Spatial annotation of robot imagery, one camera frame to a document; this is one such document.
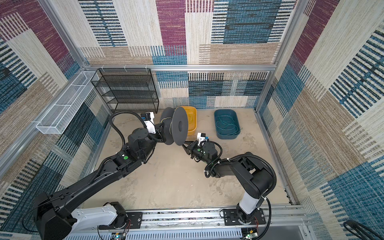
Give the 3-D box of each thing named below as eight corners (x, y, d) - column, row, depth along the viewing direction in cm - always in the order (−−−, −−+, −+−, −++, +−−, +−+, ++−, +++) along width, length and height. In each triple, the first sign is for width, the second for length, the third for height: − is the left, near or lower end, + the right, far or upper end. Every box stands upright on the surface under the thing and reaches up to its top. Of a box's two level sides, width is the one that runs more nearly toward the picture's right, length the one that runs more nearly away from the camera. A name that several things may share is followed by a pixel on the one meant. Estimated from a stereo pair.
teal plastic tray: (216, 139, 105) (217, 134, 100) (213, 114, 120) (214, 108, 115) (240, 139, 105) (243, 134, 100) (234, 114, 120) (236, 108, 115)
